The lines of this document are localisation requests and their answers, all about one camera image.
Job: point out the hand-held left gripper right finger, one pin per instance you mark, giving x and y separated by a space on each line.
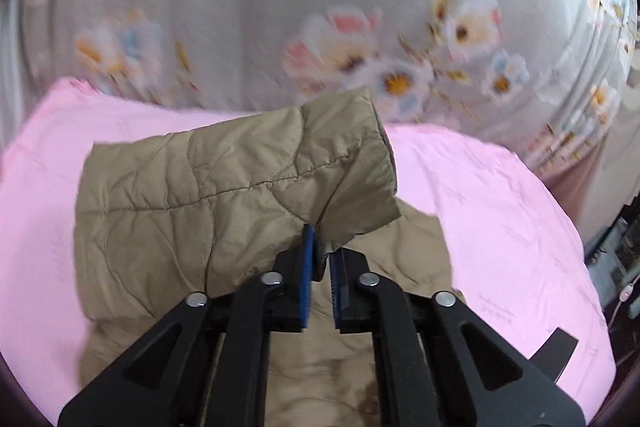
340 289

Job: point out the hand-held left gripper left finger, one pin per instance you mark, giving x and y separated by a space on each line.
307 279

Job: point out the tan puffer jacket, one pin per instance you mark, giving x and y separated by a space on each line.
200 207

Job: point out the pink bed sheet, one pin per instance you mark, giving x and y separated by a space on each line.
500 257

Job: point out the grey floral blanket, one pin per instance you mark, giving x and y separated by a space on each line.
250 17

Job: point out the white satin curtain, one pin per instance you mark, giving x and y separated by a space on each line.
11 72

